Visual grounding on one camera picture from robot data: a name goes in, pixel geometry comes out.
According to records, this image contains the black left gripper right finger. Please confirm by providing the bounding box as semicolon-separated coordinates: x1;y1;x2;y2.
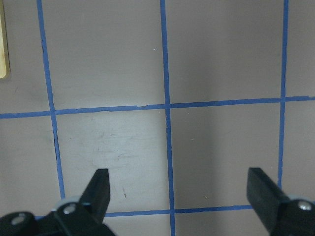
247;167;315;236

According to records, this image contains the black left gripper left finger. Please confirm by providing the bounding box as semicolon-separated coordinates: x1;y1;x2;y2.
54;169;110;236

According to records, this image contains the wooden mug tree stand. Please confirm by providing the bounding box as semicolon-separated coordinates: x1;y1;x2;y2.
0;0;10;79

